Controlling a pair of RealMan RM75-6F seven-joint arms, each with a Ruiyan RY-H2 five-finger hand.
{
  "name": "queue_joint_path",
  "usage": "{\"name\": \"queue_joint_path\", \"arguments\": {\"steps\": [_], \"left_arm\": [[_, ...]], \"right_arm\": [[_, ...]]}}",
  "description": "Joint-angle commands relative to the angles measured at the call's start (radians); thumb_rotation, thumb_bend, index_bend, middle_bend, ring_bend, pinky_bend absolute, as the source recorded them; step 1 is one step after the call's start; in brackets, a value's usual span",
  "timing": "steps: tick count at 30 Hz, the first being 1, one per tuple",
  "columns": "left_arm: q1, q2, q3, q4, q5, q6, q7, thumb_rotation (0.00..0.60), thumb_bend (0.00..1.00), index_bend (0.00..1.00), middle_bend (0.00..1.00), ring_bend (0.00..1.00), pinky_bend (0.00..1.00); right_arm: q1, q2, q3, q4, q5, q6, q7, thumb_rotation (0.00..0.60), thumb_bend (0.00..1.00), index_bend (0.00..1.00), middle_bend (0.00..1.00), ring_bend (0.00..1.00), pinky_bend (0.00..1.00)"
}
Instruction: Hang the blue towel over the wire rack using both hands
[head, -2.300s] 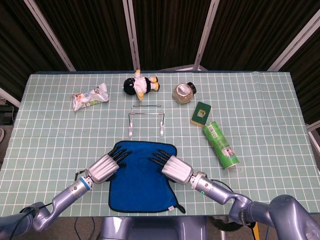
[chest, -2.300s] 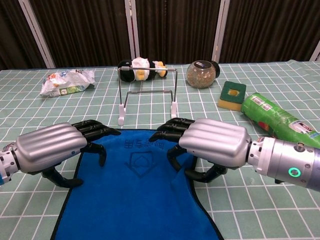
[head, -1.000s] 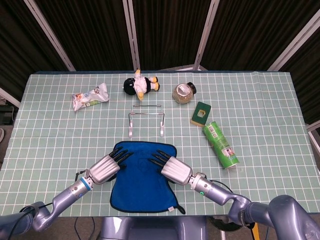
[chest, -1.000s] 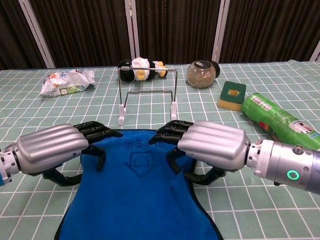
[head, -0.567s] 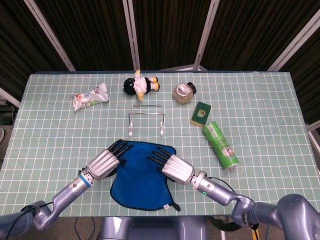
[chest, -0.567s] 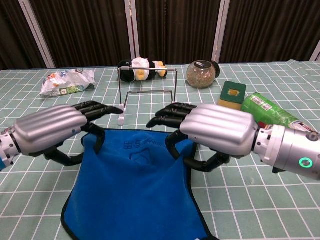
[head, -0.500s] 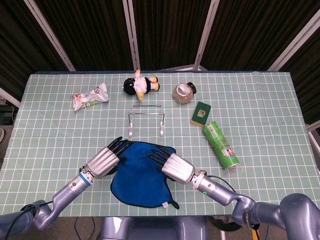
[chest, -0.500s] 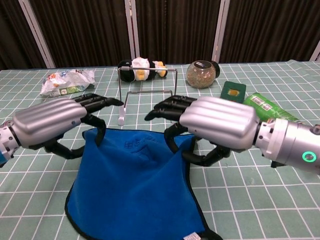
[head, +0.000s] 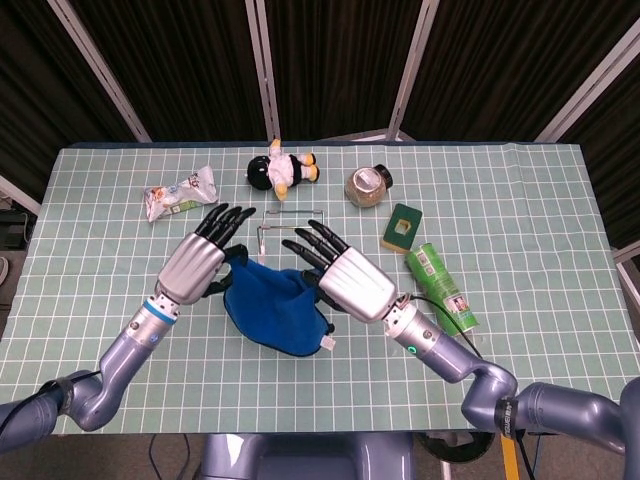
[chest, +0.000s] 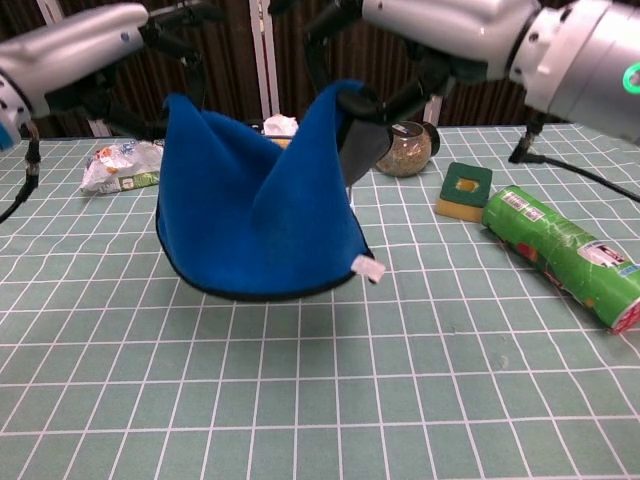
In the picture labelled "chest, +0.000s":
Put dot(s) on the blue towel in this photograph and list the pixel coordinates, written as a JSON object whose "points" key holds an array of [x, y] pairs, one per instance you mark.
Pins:
{"points": [[225, 210]]}

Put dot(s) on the green grid tablecloth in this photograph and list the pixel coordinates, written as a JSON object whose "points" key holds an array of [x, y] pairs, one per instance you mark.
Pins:
{"points": [[300, 390]]}

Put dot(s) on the white partition frame post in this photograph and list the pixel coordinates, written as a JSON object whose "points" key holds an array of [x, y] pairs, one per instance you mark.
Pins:
{"points": [[264, 75], [47, 6], [434, 112]]}

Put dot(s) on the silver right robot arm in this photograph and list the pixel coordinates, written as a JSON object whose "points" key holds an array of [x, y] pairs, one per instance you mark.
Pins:
{"points": [[575, 60]]}

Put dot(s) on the white crumpled snack bag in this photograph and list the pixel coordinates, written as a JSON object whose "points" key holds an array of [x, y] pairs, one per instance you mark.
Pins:
{"points": [[125, 170]]}

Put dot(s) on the green cylindrical chip can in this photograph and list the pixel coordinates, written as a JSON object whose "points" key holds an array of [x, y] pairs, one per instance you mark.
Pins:
{"points": [[550, 245]]}

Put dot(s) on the black and silver left hand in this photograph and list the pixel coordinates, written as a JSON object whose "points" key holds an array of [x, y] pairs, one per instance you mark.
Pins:
{"points": [[75, 45]]}

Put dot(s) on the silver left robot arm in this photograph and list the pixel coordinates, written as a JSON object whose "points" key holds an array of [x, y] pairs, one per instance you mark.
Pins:
{"points": [[10, 110]]}

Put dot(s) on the black and silver right hand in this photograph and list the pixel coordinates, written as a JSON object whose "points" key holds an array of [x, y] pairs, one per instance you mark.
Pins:
{"points": [[450, 30]]}

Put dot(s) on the round glass jar black lid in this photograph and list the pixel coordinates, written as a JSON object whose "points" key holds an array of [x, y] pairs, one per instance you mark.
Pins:
{"points": [[405, 155]]}

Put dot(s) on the black white penguin plush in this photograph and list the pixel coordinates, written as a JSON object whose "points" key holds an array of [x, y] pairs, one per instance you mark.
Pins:
{"points": [[280, 125]]}

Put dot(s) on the green and yellow sponge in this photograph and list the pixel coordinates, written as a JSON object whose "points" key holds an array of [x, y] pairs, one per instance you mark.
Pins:
{"points": [[460, 205]]}

